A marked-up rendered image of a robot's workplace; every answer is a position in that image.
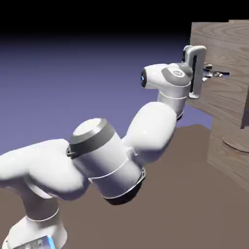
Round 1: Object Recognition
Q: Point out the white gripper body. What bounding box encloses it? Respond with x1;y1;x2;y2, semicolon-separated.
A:
188;45;207;99

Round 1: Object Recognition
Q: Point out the shiny metal drawer handle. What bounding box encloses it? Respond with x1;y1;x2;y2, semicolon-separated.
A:
204;69;231;78

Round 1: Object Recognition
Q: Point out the wood drawer front with metal handle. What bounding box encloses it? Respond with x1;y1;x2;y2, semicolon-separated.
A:
186;19;249;130

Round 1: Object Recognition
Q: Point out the light wood cabinet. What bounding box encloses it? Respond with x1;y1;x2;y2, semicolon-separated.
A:
186;19;249;192

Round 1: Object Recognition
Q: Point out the round wooden drawer handle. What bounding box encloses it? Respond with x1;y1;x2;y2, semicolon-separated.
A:
222;135;249;153

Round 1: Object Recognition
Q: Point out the wood drawer front with round handle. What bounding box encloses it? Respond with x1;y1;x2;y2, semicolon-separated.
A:
206;116;249;192

